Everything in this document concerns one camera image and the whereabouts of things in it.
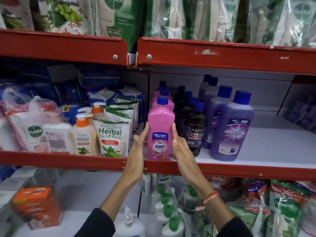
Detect person's left forearm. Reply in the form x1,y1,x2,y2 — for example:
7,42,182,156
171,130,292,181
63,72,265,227
74,176,144,237

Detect pink cleaner bottle blue cap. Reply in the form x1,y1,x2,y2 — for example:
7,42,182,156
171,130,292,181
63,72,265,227
147,97,176,161
154,81,171,99
152,88,175,114

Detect orange box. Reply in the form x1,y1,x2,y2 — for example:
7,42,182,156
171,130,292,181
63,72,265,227
10,186,64,230

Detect purple packets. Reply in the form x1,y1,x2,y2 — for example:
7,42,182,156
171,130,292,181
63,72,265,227
281,92,316,132

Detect white orange pump bottle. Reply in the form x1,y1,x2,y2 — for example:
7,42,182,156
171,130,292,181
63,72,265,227
77,107,94,121
71,113,99,156
92,102,106,119

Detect person's right hand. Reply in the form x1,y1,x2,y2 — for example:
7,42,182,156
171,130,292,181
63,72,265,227
170,122,216,198

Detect green white refill pouch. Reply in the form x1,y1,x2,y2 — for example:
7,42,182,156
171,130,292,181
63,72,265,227
93,0,147,40

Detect dark blue packets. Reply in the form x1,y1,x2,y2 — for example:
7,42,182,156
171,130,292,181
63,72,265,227
0,62,121,107

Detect purple floor cleaner bottle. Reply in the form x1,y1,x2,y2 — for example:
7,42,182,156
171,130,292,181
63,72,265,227
209,90,255,162
202,85,234,149
199,77,220,114
197,74,213,96

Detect white green hand wash pouch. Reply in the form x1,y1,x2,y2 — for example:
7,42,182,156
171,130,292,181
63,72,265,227
92,117,130,158
116,95,140,106
103,105,133,136
109,101,139,133

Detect pink white refill pouch pack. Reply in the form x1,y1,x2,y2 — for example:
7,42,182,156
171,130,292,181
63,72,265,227
0,87,65,153

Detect black floor cleaner bottle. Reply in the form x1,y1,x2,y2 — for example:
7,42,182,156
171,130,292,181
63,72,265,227
181,97,198,116
181,102,208,157
173,85,186,109
176,91,193,114

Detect person's left hand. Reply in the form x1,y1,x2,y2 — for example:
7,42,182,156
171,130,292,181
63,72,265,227
123,121,150,182

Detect plastic wrapped green pouch pack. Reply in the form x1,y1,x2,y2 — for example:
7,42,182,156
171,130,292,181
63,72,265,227
248,0,316,48
145,0,241,43

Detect row of green capped bottles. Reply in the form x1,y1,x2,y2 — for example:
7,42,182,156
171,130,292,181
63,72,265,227
142,173,198,237

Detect red thread bracelet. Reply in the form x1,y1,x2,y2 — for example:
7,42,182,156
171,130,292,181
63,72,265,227
194,191,220,212

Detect pouch with green fruit print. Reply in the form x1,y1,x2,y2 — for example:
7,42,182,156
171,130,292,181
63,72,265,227
0,0,35,31
36,0,95,35

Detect red shelf rail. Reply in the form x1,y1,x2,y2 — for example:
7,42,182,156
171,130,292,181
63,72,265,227
136,37,316,76
0,150,128,172
0,29,128,66
143,160,316,182

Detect person's right forearm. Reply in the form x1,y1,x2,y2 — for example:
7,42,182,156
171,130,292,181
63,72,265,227
197,192,255,237

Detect white pump dispenser bottle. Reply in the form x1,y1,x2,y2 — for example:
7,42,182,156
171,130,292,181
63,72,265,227
113,205,145,237

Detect wrapped red green pouch packs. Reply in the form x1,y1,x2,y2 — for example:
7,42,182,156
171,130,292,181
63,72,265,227
226,179,316,237

